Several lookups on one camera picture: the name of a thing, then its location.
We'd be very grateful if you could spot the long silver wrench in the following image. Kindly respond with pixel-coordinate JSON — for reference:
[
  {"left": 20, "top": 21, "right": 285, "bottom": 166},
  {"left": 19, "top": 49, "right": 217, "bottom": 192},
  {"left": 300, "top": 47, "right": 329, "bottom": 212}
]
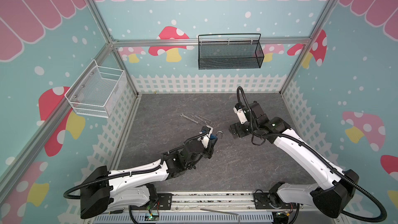
[{"left": 180, "top": 114, "right": 201, "bottom": 125}]

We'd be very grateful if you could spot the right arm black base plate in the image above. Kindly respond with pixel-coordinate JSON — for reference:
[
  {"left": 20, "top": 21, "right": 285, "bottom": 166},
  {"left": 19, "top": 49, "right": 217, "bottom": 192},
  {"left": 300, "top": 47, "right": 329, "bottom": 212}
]
[{"left": 253, "top": 192, "right": 296, "bottom": 210}]

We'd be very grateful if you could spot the grey metal hex key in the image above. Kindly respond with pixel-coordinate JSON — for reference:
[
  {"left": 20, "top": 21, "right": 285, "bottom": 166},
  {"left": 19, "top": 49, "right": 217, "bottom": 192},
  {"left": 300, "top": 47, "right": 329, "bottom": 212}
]
[{"left": 200, "top": 208, "right": 241, "bottom": 224}]

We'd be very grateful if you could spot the right green circuit board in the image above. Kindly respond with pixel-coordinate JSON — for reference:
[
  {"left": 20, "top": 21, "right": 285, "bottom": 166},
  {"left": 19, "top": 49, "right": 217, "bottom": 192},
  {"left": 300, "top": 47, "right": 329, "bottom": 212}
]
[{"left": 275, "top": 211, "right": 290, "bottom": 218}]

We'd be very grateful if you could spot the black mesh wall basket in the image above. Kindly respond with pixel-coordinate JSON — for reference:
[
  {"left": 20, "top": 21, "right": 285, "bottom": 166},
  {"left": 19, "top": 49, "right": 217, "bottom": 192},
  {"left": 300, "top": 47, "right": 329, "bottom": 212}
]
[{"left": 198, "top": 33, "right": 264, "bottom": 70}]

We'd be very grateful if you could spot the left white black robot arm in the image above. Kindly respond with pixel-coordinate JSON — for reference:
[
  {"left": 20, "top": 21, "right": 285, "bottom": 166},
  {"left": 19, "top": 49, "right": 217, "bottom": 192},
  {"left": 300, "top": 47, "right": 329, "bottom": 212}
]
[{"left": 63, "top": 128, "right": 218, "bottom": 219}]

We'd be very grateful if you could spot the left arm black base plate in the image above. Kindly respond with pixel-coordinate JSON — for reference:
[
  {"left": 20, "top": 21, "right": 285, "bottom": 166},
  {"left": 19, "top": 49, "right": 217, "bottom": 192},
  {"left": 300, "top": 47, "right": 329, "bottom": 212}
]
[{"left": 146, "top": 194, "right": 173, "bottom": 210}]

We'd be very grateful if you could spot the green circuit board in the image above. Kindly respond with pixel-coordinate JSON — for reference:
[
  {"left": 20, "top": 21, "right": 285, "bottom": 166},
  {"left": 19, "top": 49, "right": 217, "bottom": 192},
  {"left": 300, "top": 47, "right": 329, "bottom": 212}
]
[
  {"left": 145, "top": 213, "right": 159, "bottom": 222},
  {"left": 275, "top": 211, "right": 290, "bottom": 218}
]

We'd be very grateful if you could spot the left green circuit board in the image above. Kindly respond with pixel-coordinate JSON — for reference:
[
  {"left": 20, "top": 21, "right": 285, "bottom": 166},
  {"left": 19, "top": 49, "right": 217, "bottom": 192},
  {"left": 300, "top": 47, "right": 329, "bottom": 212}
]
[{"left": 145, "top": 213, "right": 159, "bottom": 222}]

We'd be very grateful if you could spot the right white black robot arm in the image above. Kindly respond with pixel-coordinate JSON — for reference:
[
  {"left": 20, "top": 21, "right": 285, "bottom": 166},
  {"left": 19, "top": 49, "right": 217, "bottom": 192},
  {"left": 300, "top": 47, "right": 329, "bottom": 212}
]
[{"left": 230, "top": 86, "right": 388, "bottom": 223}]

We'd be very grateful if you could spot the short silver wrench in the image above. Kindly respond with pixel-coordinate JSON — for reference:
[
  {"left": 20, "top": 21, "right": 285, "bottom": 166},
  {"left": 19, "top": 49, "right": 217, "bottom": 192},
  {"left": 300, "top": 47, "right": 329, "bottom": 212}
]
[{"left": 193, "top": 115, "right": 212, "bottom": 125}]

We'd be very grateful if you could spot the blue padlock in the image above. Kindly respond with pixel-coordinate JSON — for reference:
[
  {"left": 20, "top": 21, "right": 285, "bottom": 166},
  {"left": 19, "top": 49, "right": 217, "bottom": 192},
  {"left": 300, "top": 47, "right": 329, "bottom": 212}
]
[{"left": 210, "top": 131, "right": 223, "bottom": 140}]

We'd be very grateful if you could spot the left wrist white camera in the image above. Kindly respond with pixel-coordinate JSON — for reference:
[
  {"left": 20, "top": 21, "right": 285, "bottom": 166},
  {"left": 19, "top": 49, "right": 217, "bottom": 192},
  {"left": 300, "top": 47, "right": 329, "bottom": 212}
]
[{"left": 201, "top": 125, "right": 213, "bottom": 148}]

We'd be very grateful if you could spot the white mesh wall basket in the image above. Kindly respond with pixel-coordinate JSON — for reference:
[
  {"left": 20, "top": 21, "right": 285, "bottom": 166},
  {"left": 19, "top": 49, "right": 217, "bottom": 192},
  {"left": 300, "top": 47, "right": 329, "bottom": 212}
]
[{"left": 65, "top": 60, "right": 127, "bottom": 118}]

